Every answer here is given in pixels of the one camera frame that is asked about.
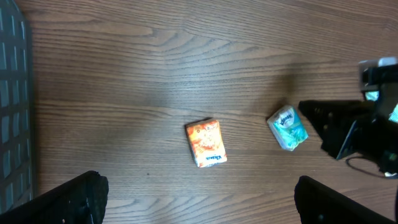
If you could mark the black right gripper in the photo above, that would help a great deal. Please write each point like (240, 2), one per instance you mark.
(352, 126)

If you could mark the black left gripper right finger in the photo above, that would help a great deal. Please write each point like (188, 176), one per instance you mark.
(318, 204)

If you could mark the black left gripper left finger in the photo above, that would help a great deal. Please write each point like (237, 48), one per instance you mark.
(80, 200)

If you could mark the teal Kleenex tissue pack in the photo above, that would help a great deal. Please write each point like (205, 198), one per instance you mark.
(287, 128)

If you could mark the orange red tissue pack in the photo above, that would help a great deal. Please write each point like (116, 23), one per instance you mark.
(206, 143)

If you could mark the grey plastic shopping basket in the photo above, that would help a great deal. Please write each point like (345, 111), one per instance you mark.
(16, 105)

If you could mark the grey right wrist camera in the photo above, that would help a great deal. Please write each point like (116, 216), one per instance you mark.
(373, 73)

